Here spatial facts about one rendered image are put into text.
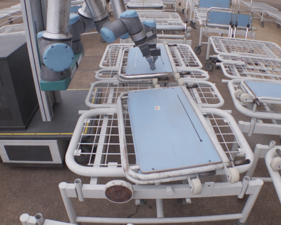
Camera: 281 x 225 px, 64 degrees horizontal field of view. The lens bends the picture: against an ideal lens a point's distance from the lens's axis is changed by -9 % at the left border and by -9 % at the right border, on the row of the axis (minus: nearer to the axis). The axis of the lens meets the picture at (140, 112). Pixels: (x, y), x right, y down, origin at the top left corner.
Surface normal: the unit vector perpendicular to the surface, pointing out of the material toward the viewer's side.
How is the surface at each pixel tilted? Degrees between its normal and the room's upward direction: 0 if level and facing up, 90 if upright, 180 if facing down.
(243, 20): 90
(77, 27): 90
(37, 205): 0
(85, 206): 0
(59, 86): 90
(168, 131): 3
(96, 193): 90
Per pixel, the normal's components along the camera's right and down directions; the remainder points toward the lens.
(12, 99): 0.04, 0.52
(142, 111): -0.05, -0.85
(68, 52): 0.43, 0.54
